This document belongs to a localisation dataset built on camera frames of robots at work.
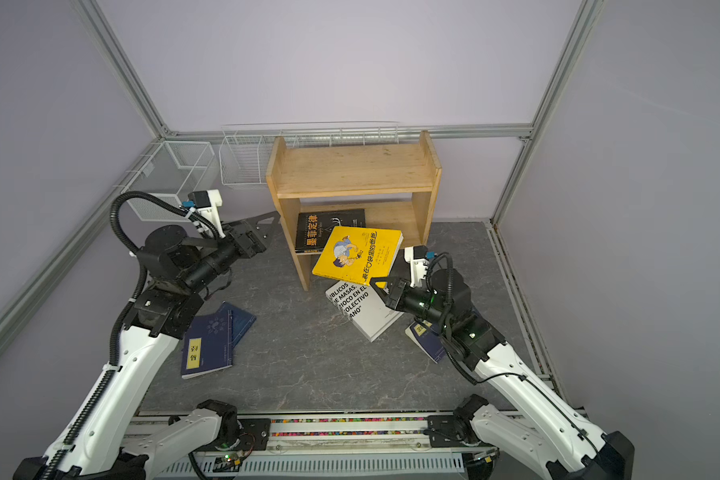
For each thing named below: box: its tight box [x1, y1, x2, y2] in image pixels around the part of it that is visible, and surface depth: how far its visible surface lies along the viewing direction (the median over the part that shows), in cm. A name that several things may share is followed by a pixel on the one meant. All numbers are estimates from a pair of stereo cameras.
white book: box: [325, 281, 405, 343], surface depth 93 cm
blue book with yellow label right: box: [404, 319, 446, 365], surface depth 89 cm
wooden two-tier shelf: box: [266, 130, 442, 291], surface depth 77 cm
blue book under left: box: [218, 301, 257, 348], surface depth 94 cm
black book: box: [295, 209, 366, 253], surface depth 91 cm
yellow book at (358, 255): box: [312, 226, 404, 289], surface depth 72 cm
